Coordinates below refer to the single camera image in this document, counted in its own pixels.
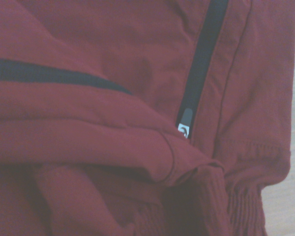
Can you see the dark red zip jacket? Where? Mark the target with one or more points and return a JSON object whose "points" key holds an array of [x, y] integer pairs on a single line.
{"points": [[113, 137]]}

